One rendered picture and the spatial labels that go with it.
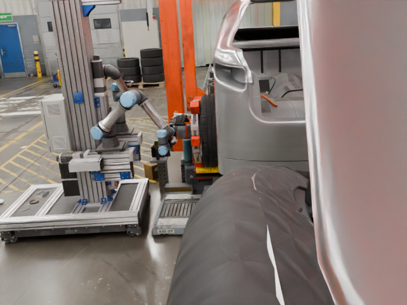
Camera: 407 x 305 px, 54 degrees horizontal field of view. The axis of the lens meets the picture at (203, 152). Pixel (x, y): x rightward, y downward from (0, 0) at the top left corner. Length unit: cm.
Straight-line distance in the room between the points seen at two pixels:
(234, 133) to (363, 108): 243
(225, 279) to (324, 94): 20
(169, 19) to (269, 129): 185
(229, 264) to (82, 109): 338
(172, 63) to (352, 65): 384
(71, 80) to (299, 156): 205
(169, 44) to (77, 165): 146
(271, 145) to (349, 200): 241
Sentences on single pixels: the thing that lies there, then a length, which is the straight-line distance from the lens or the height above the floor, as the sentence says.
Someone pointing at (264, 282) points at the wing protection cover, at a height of 160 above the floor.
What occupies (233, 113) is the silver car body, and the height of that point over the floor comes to 124.
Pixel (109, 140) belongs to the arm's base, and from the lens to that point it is 352.
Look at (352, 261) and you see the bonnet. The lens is 20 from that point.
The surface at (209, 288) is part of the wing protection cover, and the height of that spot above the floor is 160.
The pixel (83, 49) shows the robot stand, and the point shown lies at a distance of 361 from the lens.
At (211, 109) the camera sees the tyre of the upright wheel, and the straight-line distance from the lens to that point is 341.
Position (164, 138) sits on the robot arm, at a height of 95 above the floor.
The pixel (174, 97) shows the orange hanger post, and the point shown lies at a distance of 407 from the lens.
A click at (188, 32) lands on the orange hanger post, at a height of 165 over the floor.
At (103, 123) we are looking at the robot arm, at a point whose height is 106.
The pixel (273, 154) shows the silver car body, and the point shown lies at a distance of 264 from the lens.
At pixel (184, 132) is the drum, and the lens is 363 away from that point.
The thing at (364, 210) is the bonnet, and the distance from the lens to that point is 20.
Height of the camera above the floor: 181
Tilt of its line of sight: 18 degrees down
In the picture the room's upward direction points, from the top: 3 degrees counter-clockwise
